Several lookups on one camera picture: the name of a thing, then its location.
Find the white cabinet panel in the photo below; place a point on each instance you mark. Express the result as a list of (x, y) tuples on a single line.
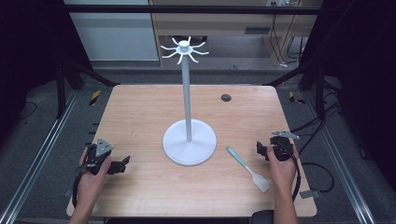
[(115, 34)]

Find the black crossbar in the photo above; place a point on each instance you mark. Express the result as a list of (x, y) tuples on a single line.
[(193, 9)]

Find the person's left hand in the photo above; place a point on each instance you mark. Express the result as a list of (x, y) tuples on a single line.
[(91, 183)]

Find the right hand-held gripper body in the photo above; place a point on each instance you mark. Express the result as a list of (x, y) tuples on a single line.
[(282, 146)]

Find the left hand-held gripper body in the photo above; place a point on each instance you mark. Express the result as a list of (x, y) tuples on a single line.
[(99, 153)]

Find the person's right hand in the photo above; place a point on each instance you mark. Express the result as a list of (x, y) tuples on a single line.
[(281, 174)]

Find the white hook rack stand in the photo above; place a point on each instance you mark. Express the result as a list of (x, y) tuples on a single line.
[(188, 137)]

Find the grey tape strip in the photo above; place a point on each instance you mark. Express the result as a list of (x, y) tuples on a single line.
[(309, 194)]

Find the aluminium floor rail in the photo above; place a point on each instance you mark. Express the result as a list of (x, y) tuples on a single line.
[(339, 158), (37, 158)]

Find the black chair seat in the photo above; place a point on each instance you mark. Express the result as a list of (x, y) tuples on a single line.
[(263, 217)]

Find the black metal frame stand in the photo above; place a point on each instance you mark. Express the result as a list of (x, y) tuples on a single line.
[(306, 81), (74, 77)]

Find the yellow black striped marker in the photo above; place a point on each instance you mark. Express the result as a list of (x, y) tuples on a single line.
[(95, 97), (295, 98)]

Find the dark round table grommet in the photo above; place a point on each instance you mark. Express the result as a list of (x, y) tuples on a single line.
[(226, 97)]

